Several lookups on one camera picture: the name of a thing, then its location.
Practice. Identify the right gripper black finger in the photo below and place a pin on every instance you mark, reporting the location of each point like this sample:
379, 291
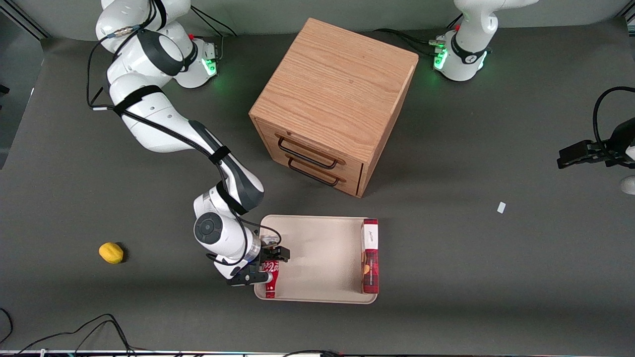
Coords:
280, 254
248, 278

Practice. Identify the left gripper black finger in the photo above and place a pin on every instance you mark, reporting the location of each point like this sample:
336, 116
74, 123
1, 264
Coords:
578, 148
575, 162

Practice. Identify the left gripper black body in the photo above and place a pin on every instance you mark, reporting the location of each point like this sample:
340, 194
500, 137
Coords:
618, 144

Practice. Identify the red coke bottle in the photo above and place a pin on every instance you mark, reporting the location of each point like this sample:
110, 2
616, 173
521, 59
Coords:
271, 287

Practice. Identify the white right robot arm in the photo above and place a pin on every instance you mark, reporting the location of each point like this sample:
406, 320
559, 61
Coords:
168, 141

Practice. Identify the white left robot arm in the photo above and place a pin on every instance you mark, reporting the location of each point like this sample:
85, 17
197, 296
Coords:
461, 69

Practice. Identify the beige plastic tray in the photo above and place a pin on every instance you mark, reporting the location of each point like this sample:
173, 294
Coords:
322, 258

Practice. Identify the small white paper scrap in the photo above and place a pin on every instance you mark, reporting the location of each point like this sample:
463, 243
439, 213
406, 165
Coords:
501, 207

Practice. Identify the red snack box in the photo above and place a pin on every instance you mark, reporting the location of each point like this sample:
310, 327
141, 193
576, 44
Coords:
370, 267

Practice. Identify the yellow lemon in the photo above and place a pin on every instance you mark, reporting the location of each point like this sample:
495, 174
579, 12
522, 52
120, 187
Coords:
111, 253

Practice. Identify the wooden drawer cabinet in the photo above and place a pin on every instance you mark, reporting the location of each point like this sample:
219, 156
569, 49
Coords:
337, 79

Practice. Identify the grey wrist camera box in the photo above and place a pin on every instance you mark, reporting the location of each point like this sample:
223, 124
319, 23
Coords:
270, 241

